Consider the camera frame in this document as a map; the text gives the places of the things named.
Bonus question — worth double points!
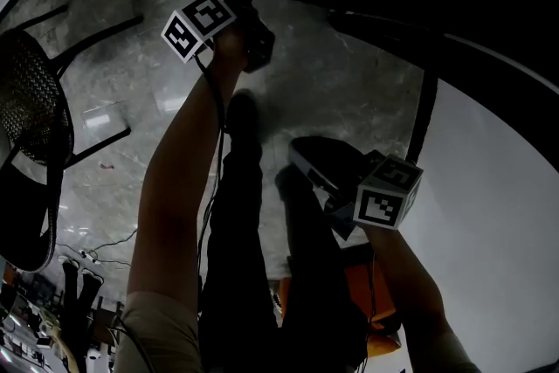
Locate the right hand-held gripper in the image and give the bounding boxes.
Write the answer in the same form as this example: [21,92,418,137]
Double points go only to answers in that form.
[287,135,424,241]

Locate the person's right forearm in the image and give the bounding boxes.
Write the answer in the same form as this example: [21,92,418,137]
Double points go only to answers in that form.
[362,224,452,346]

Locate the orange bag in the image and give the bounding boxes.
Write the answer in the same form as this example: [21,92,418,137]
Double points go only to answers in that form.
[279,242,404,360]

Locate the black wicker chair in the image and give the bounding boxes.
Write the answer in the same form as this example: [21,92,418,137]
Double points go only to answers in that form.
[0,2,146,274]

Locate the person's beige shirt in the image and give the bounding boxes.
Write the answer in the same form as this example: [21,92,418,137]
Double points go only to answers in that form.
[113,290,481,373]

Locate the person's right black shoe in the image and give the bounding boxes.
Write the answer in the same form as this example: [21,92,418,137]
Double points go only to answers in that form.
[274,163,307,198]

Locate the person's black trousers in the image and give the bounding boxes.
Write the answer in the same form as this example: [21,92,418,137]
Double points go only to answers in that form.
[198,135,372,373]

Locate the person's left forearm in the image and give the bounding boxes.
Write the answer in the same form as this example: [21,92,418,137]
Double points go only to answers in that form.
[126,24,251,302]

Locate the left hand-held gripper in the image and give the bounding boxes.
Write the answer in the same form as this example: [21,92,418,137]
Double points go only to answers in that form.
[160,0,276,74]

